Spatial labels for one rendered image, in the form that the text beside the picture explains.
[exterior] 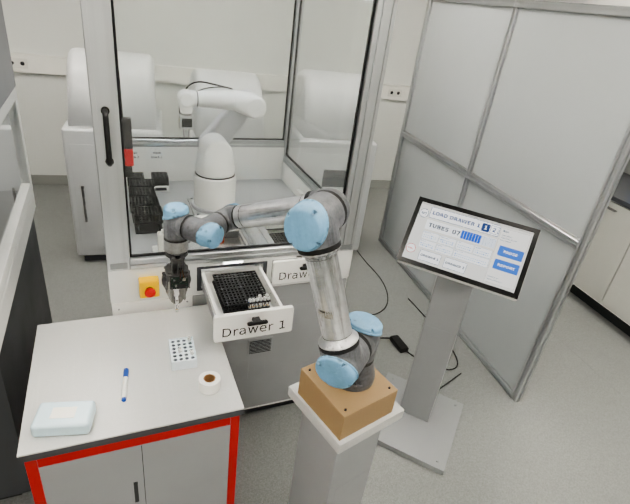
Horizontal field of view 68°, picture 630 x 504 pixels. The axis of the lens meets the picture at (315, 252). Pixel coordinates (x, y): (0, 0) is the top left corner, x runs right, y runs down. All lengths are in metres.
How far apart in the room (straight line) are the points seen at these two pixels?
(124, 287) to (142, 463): 0.65
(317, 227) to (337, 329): 0.30
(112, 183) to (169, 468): 0.95
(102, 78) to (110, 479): 1.22
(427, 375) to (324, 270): 1.40
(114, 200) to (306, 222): 0.83
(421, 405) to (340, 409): 1.20
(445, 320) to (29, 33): 4.15
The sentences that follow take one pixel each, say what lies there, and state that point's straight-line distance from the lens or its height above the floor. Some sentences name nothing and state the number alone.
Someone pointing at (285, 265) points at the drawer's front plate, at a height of 0.91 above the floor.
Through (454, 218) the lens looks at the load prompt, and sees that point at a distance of 2.13.
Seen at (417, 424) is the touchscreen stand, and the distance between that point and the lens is 2.66.
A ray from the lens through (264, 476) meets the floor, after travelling 2.36.
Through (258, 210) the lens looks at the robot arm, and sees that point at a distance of 1.40.
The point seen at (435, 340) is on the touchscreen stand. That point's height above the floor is 0.55.
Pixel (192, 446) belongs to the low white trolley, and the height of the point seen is 0.62.
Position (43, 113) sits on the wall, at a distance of 5.14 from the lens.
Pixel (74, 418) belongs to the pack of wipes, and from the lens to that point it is 1.55.
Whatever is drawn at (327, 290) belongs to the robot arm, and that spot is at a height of 1.26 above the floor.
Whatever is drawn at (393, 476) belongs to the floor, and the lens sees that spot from 2.47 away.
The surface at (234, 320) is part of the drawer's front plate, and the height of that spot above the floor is 0.91.
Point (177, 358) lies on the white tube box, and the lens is 1.69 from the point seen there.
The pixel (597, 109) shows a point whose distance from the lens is 2.62.
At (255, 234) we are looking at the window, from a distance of 1.92.
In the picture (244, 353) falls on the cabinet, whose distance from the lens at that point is 2.25.
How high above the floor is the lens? 1.92
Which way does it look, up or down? 28 degrees down
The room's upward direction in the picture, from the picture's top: 8 degrees clockwise
